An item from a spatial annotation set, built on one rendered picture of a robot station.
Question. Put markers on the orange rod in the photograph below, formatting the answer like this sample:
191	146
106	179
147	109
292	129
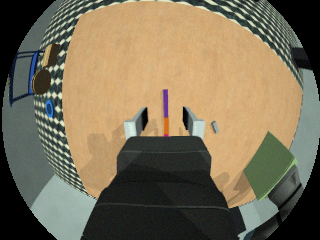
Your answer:
166	125

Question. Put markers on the purple rod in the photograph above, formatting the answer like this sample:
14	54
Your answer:
165	102

